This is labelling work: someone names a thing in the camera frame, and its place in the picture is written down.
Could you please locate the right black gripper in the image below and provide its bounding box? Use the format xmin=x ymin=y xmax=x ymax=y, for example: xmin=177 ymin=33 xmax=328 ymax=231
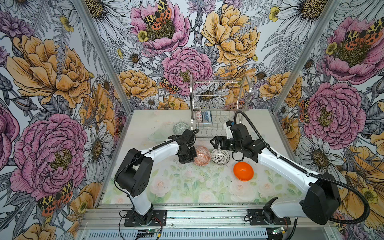
xmin=210 ymin=135 xmax=244 ymax=152

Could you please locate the green patterned bowl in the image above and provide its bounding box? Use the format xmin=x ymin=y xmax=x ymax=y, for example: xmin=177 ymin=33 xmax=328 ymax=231
xmin=173 ymin=122 xmax=191 ymax=135

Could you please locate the blue floral bowl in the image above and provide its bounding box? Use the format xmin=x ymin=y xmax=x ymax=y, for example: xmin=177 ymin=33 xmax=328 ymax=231
xmin=202 ymin=111 xmax=213 ymax=124

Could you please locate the dark blue patterned bowl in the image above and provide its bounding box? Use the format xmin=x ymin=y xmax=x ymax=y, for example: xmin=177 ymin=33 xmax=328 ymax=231
xmin=195 ymin=111 xmax=204 ymax=123

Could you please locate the silver wire dish rack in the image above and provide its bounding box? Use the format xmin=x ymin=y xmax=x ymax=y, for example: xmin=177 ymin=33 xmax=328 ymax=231
xmin=190 ymin=75 xmax=253 ymax=139

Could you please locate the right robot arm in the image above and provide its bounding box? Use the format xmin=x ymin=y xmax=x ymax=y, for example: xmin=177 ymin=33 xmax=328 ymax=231
xmin=210 ymin=121 xmax=341 ymax=225

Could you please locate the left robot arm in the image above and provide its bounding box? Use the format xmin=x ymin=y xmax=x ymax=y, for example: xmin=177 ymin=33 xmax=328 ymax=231
xmin=114 ymin=129 xmax=199 ymax=227

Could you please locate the white black lattice bowl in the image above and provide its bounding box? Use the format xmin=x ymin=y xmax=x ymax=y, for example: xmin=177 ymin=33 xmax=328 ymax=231
xmin=211 ymin=150 xmax=230 ymax=166

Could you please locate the orange plastic bowl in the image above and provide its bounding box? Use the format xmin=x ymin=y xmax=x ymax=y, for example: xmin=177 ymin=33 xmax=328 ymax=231
xmin=233 ymin=162 xmax=254 ymax=182

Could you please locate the green circuit board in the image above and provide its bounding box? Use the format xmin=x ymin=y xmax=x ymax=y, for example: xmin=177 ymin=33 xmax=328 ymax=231
xmin=272 ymin=227 xmax=286 ymax=235

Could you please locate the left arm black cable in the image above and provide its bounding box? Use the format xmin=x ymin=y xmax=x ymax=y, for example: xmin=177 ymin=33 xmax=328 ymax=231
xmin=113 ymin=128 xmax=200 ymax=208

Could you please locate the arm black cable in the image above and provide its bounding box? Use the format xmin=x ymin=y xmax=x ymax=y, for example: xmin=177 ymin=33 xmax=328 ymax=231
xmin=113 ymin=128 xmax=200 ymax=208
xmin=233 ymin=110 xmax=370 ymax=225

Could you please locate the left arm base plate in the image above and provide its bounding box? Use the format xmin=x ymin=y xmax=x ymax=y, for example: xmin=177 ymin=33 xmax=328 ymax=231
xmin=124 ymin=210 xmax=167 ymax=227

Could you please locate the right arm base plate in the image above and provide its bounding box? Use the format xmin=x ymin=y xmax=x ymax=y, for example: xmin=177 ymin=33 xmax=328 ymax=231
xmin=245 ymin=209 xmax=291 ymax=226

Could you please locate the aluminium front rail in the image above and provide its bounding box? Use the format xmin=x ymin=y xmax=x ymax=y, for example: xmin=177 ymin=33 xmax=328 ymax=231
xmin=75 ymin=204 xmax=340 ymax=240

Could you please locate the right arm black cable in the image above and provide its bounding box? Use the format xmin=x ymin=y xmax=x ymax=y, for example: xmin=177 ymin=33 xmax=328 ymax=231
xmin=233 ymin=110 xmax=370 ymax=225

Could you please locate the left aluminium corner post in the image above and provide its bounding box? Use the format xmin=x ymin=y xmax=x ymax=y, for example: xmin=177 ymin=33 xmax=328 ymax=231
xmin=74 ymin=1 xmax=133 ymax=117

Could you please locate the aluminium corner post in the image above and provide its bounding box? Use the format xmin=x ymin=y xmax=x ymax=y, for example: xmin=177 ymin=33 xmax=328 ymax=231
xmin=271 ymin=0 xmax=341 ymax=114
xmin=74 ymin=1 xmax=133 ymax=117

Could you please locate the right aluminium corner post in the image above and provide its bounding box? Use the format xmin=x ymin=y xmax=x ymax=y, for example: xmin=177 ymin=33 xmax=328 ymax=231
xmin=271 ymin=0 xmax=341 ymax=114

